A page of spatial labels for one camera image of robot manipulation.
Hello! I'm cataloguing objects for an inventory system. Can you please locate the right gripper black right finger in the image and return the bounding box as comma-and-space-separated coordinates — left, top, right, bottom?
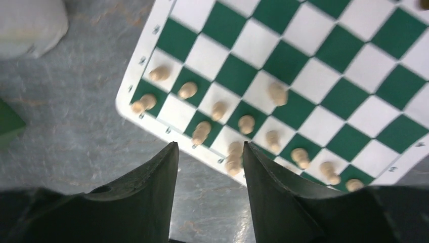
243, 142, 428, 242

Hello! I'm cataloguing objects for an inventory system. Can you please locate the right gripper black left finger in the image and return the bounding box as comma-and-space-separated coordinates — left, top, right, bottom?
1, 142, 179, 242

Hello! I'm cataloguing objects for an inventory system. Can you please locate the green white chess board mat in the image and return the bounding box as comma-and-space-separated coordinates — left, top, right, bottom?
115, 0, 428, 192

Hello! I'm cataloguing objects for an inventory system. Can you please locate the light wooden pawn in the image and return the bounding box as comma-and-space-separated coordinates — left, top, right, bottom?
148, 65, 170, 82

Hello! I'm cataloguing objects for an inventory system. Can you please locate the green plastic bin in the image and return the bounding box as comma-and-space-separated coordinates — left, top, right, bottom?
1, 99, 26, 148

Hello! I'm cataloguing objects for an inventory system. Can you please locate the white wrapped paper roll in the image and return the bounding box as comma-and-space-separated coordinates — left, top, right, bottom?
1, 0, 69, 61

